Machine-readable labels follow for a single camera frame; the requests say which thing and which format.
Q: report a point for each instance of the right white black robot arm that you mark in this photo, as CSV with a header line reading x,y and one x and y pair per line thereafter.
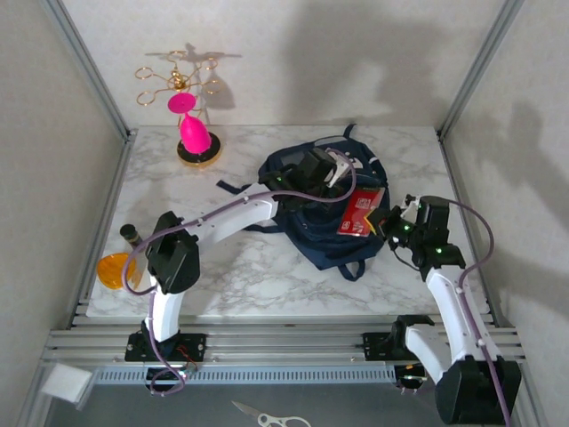
x,y
453,311

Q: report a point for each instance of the red packet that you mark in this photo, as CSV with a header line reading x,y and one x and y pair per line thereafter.
x,y
355,213

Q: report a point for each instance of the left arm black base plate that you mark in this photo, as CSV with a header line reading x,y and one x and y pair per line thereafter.
x,y
195,347

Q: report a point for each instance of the aluminium cross rail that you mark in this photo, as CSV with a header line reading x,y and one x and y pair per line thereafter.
x,y
284,342

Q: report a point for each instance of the white square pad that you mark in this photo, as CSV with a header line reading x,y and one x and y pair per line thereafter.
x,y
66,383

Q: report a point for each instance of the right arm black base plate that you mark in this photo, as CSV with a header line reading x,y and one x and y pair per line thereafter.
x,y
375,347

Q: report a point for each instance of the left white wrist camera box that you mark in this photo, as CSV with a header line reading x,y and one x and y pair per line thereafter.
x,y
338,166

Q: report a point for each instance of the black controller board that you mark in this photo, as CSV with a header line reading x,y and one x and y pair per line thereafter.
x,y
409,378
160,376

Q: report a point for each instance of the aluminium frame post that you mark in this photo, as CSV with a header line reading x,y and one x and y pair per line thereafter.
x,y
479,66
89,66

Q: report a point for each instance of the pink plastic goblet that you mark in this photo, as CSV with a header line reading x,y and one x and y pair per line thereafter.
x,y
193,131

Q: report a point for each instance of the aluminium side rail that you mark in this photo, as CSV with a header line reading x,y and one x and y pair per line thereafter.
x,y
116,178
457,178

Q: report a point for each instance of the orange translucent glass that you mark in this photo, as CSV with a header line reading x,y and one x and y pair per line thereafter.
x,y
109,271

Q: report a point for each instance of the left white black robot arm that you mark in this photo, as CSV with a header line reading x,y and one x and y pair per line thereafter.
x,y
222,222

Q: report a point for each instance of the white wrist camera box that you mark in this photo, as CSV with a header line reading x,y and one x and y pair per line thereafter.
x,y
410,207
338,166

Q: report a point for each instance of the navy blue backpack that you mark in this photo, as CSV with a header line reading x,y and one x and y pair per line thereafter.
x,y
324,240

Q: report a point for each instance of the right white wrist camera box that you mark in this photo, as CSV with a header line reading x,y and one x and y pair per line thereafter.
x,y
410,207

